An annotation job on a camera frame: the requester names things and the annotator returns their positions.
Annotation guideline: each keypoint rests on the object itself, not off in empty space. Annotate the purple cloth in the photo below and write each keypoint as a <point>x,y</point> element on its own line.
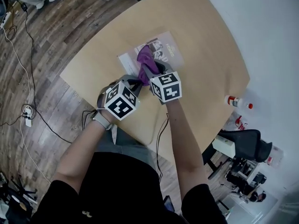
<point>146,55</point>

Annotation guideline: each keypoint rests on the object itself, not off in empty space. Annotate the clear bag red print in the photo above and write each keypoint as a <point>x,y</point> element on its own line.
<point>241,122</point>

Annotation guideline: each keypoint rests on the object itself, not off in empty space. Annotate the person's left forearm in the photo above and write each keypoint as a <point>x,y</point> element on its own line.
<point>79,153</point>

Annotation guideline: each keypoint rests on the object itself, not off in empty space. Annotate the black phone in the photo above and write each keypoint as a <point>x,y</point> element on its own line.
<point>169,203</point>

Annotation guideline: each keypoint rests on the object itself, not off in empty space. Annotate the black power adapter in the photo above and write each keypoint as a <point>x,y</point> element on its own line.
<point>24,7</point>

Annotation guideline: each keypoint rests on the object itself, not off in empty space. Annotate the black mesh office chair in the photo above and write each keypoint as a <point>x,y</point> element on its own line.
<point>245,143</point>

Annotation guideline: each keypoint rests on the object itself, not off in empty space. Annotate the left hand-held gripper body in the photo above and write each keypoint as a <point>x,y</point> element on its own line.
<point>119,106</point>

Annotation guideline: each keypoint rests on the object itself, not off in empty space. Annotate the small white box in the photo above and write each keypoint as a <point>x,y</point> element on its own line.
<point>225,147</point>

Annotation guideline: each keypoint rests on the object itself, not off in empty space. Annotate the white power strip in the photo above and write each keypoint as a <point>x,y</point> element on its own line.
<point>5,20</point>
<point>28,118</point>

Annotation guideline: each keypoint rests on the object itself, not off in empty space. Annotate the person's black shirt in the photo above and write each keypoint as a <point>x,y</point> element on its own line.
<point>116,195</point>

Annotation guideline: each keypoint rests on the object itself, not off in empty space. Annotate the person's left hand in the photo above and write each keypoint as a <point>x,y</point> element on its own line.
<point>101,100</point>

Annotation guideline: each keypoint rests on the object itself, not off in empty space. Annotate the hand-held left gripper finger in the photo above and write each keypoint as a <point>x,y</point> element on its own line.
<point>137,91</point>
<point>123,78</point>

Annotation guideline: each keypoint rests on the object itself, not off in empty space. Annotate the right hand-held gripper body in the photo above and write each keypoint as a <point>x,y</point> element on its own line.
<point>168,90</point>

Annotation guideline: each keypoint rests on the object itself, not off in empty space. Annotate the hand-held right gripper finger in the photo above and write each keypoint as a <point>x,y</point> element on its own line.
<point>170,68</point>
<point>149,74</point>

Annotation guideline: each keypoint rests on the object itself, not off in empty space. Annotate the person's grey trousers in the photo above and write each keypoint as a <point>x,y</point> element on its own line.
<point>126,148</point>

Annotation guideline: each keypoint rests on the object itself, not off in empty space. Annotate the person's right forearm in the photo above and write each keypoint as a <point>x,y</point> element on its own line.
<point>184,143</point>

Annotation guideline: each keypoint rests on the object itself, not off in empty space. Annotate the grey photo-cover book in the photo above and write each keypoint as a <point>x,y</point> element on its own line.
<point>172,52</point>

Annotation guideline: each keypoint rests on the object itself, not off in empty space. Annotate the clear bottle red cap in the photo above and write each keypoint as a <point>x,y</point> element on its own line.
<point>236,101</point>

